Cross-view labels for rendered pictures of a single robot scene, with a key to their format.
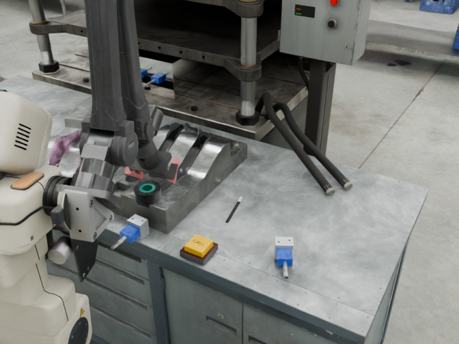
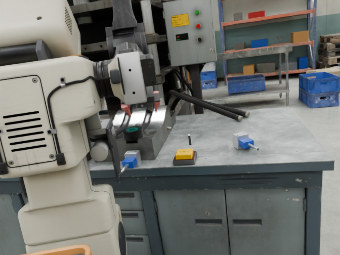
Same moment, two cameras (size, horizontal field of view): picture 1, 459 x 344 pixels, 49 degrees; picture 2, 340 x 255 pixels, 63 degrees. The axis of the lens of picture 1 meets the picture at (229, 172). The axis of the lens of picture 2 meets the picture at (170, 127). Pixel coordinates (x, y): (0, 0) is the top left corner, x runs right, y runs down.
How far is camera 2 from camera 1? 70 cm
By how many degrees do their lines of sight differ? 22
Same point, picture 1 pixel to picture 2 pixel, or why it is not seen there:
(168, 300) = (161, 221)
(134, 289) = (130, 225)
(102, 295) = not seen: hidden behind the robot
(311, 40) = (189, 53)
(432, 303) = not seen: hidden behind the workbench
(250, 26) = (154, 49)
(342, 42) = (208, 48)
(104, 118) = (125, 17)
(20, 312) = (74, 214)
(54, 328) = (109, 221)
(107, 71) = not seen: outside the picture
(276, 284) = (252, 157)
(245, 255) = (217, 153)
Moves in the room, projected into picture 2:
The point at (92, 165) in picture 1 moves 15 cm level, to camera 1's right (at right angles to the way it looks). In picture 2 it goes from (127, 46) to (184, 38)
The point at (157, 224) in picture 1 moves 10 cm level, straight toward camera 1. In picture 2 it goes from (145, 154) to (157, 162)
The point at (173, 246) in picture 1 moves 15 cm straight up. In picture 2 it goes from (164, 163) to (158, 125)
